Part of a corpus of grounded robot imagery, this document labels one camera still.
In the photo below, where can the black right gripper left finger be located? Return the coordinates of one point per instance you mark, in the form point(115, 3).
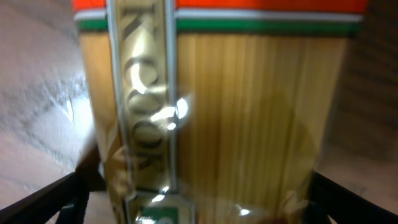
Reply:
point(67, 197)

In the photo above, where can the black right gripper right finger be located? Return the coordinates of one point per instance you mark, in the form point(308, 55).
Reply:
point(330, 201)

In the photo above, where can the orange spaghetti packet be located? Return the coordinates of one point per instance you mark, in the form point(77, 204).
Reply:
point(212, 111)

